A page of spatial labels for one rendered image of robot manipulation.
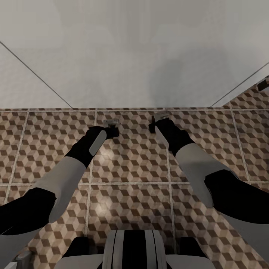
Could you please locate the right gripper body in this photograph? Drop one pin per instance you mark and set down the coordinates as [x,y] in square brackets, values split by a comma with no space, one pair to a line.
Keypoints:
[152,127]

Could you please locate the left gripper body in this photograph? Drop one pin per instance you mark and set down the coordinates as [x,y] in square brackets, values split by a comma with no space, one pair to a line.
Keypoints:
[113,132]

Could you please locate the furniture sink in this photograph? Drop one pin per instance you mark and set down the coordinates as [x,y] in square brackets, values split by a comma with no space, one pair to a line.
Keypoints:
[130,53]

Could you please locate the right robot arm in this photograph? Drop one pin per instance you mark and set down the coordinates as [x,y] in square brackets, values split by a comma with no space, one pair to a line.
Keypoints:
[244,206]

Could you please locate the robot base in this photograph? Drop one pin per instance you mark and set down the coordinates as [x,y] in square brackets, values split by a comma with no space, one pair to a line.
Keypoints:
[191,256]

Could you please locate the robot trunk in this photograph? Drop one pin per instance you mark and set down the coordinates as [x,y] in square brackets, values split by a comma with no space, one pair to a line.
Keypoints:
[134,249]

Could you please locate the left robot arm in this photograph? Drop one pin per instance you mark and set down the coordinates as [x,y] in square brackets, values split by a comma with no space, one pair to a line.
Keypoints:
[47,199]

